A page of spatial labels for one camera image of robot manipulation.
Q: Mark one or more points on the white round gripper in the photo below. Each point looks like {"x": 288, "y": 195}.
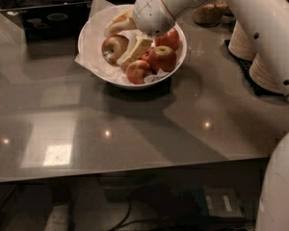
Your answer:
{"x": 153, "y": 13}

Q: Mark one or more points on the yellowish brown apple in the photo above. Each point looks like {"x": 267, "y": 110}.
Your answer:
{"x": 113, "y": 48}

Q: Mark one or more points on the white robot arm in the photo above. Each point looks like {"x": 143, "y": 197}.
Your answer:
{"x": 266, "y": 22}

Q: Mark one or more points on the white bowl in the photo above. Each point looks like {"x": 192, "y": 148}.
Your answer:
{"x": 180, "y": 56}

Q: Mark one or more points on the small red middle apple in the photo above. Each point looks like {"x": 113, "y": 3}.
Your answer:
{"x": 146, "y": 56}

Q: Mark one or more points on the red apple green top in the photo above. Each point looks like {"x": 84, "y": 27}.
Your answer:
{"x": 162, "y": 57}

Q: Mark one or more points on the red apple with sticker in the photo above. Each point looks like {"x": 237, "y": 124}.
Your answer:
{"x": 170, "y": 38}

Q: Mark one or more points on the yellow-red front apple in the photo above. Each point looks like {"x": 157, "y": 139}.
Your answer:
{"x": 137, "y": 71}

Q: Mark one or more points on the white paper liner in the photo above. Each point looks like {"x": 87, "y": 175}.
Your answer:
{"x": 90, "y": 42}

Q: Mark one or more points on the glass jar with grains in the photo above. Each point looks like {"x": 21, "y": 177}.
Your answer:
{"x": 209, "y": 15}

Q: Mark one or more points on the black laptop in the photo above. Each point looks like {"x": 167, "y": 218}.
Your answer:
{"x": 50, "y": 23}

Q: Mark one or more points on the back paper plate stack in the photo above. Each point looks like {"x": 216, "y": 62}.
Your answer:
{"x": 240, "y": 44}

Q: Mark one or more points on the paper plate stack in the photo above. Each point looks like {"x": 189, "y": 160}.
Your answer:
{"x": 261, "y": 76}
{"x": 240, "y": 44}

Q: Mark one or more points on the black rubber mat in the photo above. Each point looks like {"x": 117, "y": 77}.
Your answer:
{"x": 245, "y": 66}

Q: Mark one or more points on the front paper plate stack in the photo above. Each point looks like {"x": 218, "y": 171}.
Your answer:
{"x": 261, "y": 76}

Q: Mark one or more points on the black box under table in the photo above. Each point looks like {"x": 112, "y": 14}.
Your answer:
{"x": 218, "y": 203}

